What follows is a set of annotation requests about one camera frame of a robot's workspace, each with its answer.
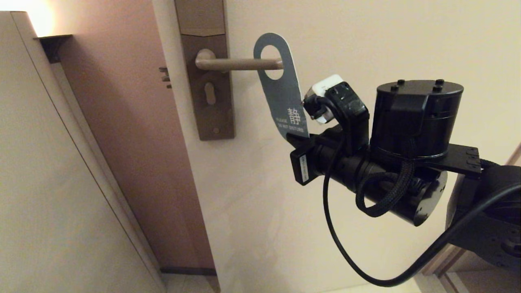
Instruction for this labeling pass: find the thick braided right arm cable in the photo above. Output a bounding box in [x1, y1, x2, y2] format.
[356, 160, 416, 218]

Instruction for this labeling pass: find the brown door jamb panel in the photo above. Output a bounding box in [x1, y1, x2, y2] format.
[41, 0, 216, 271]

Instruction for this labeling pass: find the brown metal lock plate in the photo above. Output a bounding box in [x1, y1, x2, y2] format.
[174, 0, 236, 141]

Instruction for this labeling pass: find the white and blue door hanger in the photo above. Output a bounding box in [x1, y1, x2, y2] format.
[253, 33, 310, 139]

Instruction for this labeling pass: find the beige door handle lever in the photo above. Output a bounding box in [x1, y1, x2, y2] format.
[195, 49, 284, 72]

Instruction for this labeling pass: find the thin black right camera cable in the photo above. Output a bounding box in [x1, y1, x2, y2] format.
[303, 96, 521, 287]

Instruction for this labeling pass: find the white door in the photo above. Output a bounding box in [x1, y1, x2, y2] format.
[151, 0, 521, 293]

